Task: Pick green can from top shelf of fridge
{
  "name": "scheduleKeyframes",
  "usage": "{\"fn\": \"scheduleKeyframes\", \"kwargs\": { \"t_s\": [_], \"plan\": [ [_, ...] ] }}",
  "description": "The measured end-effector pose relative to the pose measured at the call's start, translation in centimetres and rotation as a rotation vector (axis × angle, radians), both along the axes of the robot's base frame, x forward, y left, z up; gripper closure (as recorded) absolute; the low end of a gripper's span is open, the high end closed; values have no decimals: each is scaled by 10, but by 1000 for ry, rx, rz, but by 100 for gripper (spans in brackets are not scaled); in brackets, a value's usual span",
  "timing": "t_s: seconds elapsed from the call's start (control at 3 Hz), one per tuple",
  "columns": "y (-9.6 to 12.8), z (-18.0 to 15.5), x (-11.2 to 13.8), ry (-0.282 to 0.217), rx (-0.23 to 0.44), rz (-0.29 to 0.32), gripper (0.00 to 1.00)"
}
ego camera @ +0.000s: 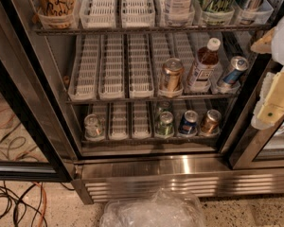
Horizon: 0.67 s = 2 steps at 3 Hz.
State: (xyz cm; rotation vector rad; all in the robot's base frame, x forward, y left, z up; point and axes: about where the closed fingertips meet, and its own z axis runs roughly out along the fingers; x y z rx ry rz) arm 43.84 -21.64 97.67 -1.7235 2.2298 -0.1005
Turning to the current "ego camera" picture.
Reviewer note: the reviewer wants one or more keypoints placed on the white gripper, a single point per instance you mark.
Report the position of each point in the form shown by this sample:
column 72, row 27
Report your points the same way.
column 270, row 103

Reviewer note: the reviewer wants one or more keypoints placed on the green LaCroix can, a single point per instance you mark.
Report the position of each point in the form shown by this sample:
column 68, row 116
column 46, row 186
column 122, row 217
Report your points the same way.
column 216, row 12

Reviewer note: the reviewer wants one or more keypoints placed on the blue can middle shelf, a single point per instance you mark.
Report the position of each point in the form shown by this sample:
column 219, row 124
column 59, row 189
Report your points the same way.
column 238, row 65

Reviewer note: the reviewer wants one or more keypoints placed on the copper can bottom shelf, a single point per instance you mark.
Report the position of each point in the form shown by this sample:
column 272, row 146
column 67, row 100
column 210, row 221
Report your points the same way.
column 210, row 123

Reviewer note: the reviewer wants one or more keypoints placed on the gold can middle shelf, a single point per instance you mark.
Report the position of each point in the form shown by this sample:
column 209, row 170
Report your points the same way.
column 171, row 78

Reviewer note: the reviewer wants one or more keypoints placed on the blue can bottom shelf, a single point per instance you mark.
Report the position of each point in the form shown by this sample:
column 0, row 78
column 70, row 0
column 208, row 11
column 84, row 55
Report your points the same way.
column 188, row 123

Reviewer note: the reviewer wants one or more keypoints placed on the white label bottle top shelf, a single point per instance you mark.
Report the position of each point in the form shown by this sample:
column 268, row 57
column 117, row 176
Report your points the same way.
column 178, row 12

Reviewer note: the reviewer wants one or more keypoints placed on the green can bottom rear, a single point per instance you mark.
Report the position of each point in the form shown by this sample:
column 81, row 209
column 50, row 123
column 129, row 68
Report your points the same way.
column 163, row 106

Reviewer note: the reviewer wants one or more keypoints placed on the green can bottom front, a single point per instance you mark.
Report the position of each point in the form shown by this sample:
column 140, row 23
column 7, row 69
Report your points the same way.
column 164, row 124

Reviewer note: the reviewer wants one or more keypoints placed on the stainless steel fridge cabinet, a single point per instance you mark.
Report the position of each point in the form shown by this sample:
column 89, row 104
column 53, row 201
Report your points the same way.
column 111, row 66

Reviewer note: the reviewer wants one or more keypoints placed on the white can bottom shelf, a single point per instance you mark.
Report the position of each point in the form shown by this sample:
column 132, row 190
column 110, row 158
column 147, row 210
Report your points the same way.
column 94, row 130

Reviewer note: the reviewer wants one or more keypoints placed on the orange LaCroix can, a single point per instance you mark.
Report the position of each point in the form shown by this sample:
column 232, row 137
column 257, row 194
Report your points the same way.
column 56, row 13

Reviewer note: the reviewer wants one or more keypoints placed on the open glass fridge door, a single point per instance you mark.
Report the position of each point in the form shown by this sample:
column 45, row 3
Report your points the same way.
column 32, row 68

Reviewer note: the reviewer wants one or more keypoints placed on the clear plastic bag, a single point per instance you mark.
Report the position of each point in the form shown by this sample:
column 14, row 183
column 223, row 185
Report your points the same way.
column 162, row 209

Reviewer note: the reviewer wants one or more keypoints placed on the bottom wire shelf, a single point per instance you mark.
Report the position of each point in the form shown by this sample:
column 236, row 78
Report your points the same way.
column 154, row 140

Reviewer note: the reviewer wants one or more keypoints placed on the wire shelf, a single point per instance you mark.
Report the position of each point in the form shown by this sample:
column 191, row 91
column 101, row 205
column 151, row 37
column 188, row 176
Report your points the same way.
column 154, row 140
column 148, row 30
column 155, row 98

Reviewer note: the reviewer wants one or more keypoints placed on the middle wire shelf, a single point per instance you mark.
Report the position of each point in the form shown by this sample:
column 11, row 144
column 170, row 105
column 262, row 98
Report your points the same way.
column 155, row 98

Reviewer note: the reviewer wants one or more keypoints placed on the top wire shelf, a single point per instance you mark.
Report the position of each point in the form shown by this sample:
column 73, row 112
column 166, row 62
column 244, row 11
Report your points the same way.
column 148, row 30

